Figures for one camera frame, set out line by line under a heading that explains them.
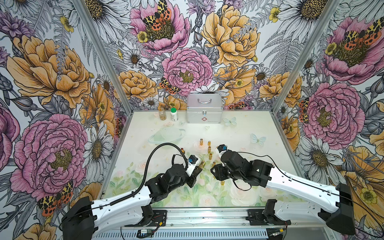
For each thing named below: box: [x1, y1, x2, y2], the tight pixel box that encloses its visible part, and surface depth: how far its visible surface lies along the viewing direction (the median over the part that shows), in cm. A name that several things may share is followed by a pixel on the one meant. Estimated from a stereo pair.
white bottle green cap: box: [170, 107, 178, 122], surface depth 114 cm
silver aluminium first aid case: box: [186, 93, 223, 124], surface depth 111 cm
